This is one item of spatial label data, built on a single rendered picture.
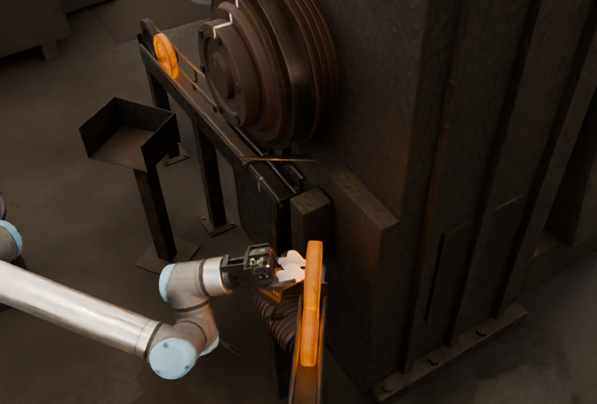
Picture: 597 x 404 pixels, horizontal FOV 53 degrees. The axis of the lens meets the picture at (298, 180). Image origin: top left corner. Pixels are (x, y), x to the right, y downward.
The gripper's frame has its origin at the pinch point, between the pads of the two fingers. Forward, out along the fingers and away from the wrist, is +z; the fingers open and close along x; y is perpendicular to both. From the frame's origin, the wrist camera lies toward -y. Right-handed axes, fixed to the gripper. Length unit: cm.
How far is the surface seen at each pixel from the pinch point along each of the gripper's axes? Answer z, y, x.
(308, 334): -3.0, -9.8, -10.7
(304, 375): -7.8, -22.5, -13.4
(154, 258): -94, -63, 71
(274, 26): 2, 43, 36
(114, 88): -149, -48, 197
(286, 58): 2.7, 37.2, 31.6
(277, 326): -20.7, -32.9, 8.8
